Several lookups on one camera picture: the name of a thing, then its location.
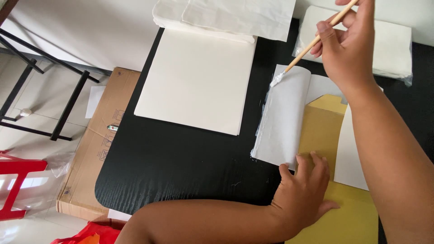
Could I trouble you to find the small white paper sheet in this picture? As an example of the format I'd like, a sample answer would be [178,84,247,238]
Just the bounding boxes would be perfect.
[84,85,107,119]

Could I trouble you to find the white thin paper sheet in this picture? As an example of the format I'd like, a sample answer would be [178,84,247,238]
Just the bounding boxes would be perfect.
[250,64,384,191]

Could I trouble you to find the flat brown cardboard box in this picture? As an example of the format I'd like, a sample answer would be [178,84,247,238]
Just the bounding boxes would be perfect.
[56,67,142,223]

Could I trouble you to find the red plastic stool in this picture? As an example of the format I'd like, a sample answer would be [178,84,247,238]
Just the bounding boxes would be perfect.
[0,150,48,221]

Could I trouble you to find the person's left hand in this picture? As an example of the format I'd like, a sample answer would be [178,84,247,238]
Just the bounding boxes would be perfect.
[270,151,340,238]

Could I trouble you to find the plastic-wrapped white paper packet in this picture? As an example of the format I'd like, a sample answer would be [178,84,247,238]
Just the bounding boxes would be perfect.
[292,5,414,87]

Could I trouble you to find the yellow cardboard piece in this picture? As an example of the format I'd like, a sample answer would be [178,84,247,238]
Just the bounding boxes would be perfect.
[285,94,379,244]

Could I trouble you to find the red plastic bag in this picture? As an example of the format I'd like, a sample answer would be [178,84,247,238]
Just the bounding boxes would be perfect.
[50,221,121,244]

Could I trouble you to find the white paper scrap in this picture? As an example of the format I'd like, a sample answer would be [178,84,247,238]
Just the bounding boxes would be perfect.
[107,208,133,223]

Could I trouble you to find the black metal frame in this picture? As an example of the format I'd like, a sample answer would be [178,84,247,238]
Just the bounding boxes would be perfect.
[0,28,101,142]

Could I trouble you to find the folded white tissue papers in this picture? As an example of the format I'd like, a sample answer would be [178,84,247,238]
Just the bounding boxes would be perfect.
[152,0,297,45]

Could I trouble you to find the wooden glue brush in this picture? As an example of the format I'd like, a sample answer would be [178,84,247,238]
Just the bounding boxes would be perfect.
[269,0,360,88]

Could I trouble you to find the person's right hand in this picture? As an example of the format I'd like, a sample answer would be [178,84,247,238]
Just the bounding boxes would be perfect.
[310,0,377,97]

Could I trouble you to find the clear plastic bag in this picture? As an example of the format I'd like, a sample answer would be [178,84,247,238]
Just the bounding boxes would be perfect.
[43,152,76,179]

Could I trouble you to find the stack of white paper sheets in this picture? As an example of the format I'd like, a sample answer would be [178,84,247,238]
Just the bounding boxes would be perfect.
[134,27,258,137]

